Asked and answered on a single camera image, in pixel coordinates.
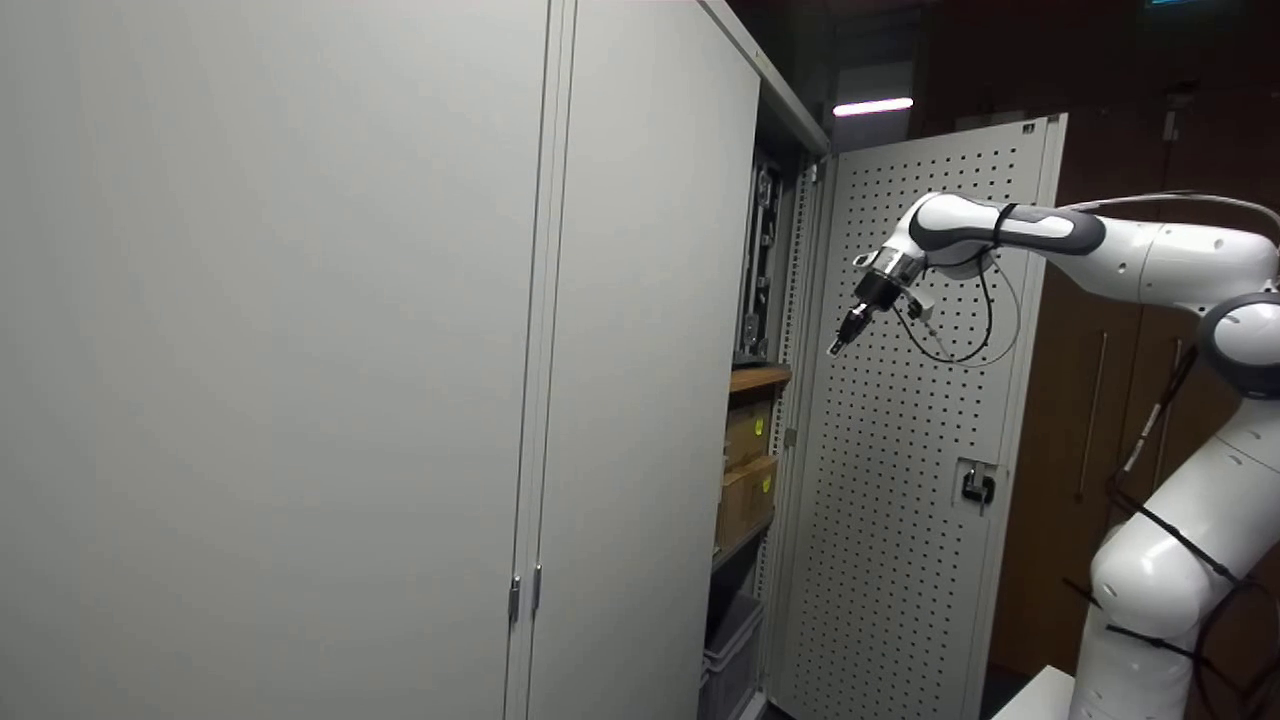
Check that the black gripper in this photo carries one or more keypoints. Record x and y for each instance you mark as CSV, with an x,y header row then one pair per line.
x,y
880,280

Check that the grey cabinet door perforated inside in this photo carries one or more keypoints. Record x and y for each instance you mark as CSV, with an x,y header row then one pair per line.
x,y
893,562

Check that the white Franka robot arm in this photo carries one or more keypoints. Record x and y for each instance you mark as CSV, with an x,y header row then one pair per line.
x,y
1174,562

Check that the plain grey cabinet door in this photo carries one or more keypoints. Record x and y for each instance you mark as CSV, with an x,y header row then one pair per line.
x,y
642,335

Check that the wooden cabinet shelf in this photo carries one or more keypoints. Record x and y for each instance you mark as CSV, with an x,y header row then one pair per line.
x,y
756,376

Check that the metal frames stored upright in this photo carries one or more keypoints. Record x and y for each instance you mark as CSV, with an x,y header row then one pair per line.
x,y
763,255

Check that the large cardboard box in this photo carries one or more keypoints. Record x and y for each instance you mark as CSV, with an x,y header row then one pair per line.
x,y
747,507

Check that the ceiling strip light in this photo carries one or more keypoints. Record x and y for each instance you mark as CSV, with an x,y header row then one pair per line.
x,y
875,104

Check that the grey plastic storage box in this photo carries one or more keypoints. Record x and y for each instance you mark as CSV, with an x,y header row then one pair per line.
x,y
731,667

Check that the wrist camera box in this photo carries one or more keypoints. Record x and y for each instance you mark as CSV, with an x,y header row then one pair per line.
x,y
912,303

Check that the grey metal cabinet frame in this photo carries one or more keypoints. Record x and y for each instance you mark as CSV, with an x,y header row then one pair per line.
x,y
787,104

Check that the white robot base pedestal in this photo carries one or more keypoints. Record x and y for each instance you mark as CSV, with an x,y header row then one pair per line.
x,y
1042,699

